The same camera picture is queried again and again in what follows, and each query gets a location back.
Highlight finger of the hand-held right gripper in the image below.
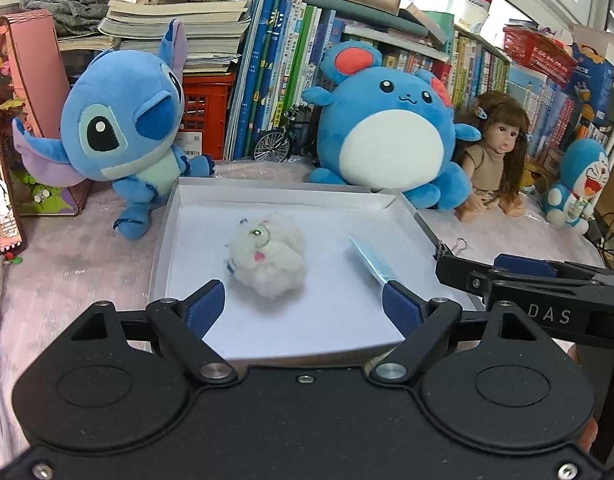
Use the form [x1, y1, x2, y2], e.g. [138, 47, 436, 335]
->
[434, 256, 495, 306]
[493, 254, 614, 286]

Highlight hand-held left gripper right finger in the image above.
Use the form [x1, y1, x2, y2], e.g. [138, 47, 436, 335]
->
[368, 281, 543, 386]

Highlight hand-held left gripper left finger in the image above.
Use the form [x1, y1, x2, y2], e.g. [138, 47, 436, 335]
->
[67, 280, 239, 386]

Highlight white fluffy plush toy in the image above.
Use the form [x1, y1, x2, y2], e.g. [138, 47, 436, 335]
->
[223, 211, 308, 301]

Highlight white shallow box tray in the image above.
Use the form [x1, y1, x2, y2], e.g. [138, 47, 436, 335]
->
[147, 176, 483, 362]

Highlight person's right hand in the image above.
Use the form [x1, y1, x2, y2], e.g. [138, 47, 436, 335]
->
[566, 346, 600, 455]

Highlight black binder clip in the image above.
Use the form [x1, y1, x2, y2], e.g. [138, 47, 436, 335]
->
[434, 239, 469, 261]

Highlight brown-haired baby doll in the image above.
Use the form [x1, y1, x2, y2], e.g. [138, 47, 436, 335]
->
[454, 91, 533, 223]

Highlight blue robot cat plush toy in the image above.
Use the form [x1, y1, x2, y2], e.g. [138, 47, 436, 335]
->
[541, 137, 610, 237]

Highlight pink tablecloth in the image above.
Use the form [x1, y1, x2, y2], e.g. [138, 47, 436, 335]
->
[0, 157, 614, 461]

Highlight round blue mouse plush toy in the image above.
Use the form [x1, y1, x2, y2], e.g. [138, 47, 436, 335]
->
[302, 41, 483, 211]

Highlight black miniature bicycle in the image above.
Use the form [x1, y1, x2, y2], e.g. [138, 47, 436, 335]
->
[252, 104, 320, 163]

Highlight blue carton box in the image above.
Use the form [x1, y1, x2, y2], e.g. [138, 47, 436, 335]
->
[570, 25, 614, 126]

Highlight blue alien plush toy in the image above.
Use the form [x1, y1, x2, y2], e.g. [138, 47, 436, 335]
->
[12, 19, 217, 242]

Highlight red plastic crate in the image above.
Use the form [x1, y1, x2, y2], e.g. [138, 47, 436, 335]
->
[179, 72, 235, 161]

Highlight red plastic basket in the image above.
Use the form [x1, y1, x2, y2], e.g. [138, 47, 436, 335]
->
[502, 25, 580, 83]

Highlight row of upright books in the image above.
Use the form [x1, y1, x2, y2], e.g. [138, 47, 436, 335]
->
[227, 0, 613, 161]

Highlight white cup with red lid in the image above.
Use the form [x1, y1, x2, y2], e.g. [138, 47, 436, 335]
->
[457, 0, 498, 36]

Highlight stack of flat-lying books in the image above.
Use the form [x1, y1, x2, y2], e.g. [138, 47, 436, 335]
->
[57, 0, 253, 73]

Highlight grey flat book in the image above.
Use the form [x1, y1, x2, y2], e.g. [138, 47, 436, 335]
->
[302, 0, 430, 37]

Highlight pink miniature house box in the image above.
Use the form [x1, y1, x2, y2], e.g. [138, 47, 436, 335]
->
[0, 9, 92, 218]

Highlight grey cloth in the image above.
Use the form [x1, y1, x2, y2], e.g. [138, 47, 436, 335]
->
[19, 0, 110, 36]

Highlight black cable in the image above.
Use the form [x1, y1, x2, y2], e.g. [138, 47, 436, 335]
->
[590, 212, 614, 268]

